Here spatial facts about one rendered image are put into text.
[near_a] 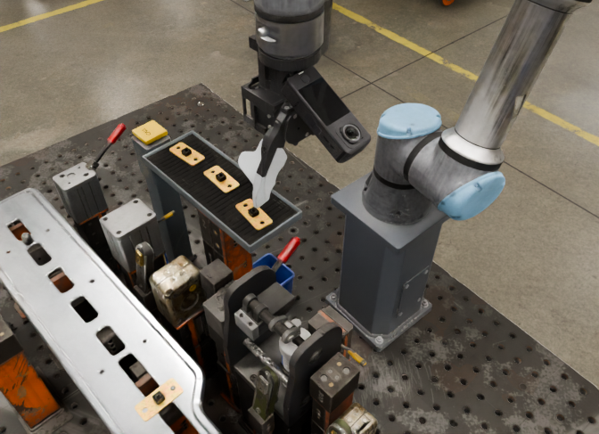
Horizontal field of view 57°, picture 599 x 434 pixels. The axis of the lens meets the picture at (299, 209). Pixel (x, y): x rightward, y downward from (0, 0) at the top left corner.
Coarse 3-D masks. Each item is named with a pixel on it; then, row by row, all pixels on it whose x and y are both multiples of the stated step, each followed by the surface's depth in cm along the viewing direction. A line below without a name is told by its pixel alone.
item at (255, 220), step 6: (240, 204) 112; (252, 204) 112; (240, 210) 111; (246, 210) 111; (252, 210) 111; (258, 210) 110; (246, 216) 110; (252, 216) 110; (258, 216) 110; (264, 216) 110; (252, 222) 109; (258, 222) 109; (270, 222) 109; (258, 228) 108
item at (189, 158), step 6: (180, 144) 126; (174, 150) 125; (180, 150) 125; (186, 150) 124; (192, 150) 125; (180, 156) 123; (186, 156) 123; (192, 156) 123; (198, 156) 123; (186, 162) 122; (192, 162) 122; (198, 162) 122
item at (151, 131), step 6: (144, 126) 131; (150, 126) 131; (156, 126) 131; (138, 132) 130; (144, 132) 130; (150, 132) 130; (156, 132) 130; (162, 132) 130; (144, 138) 128; (150, 138) 128; (156, 138) 129
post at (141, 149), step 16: (144, 144) 130; (160, 144) 130; (160, 192) 140; (176, 192) 144; (160, 208) 144; (176, 208) 147; (160, 224) 150; (176, 224) 150; (176, 240) 154; (176, 256) 157; (192, 256) 162
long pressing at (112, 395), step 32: (32, 192) 138; (0, 224) 131; (32, 224) 131; (64, 224) 130; (0, 256) 124; (64, 256) 124; (96, 256) 124; (32, 288) 118; (96, 288) 118; (128, 288) 118; (32, 320) 113; (64, 320) 112; (96, 320) 112; (128, 320) 112; (64, 352) 107; (96, 352) 107; (128, 352) 107; (160, 352) 107; (96, 384) 102; (128, 384) 102; (160, 384) 102; (192, 384) 102; (128, 416) 98; (160, 416) 98; (192, 416) 98
